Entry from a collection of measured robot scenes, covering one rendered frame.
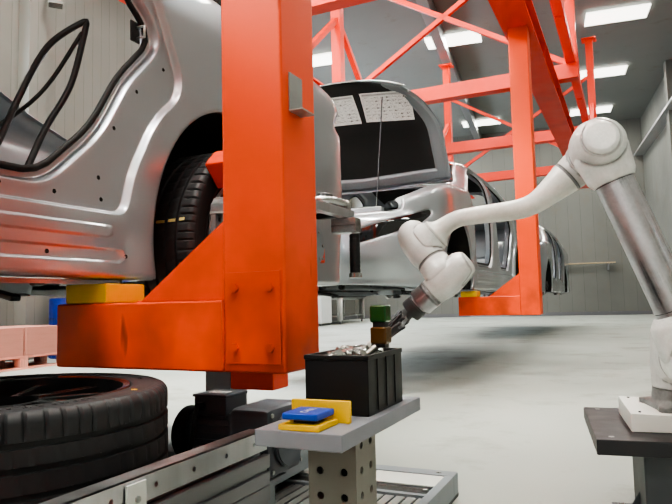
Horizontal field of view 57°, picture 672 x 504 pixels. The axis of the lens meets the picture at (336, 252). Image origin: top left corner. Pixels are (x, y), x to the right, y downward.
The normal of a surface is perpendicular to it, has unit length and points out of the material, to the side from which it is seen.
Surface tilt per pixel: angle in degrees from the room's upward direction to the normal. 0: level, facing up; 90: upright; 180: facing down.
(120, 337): 90
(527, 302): 90
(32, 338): 90
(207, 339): 90
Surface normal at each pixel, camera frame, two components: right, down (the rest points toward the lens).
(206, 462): 0.91, -0.06
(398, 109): -0.26, 0.74
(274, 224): -0.43, -0.06
